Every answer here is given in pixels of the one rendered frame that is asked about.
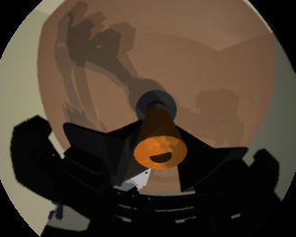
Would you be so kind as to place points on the orange knob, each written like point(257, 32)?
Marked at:
point(159, 145)

